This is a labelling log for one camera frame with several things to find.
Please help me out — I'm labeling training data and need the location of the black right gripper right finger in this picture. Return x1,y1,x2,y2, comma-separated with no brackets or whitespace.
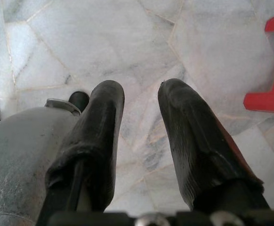
157,78,271,212

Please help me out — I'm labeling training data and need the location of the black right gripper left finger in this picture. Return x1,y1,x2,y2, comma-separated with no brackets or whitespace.
42,79,126,212

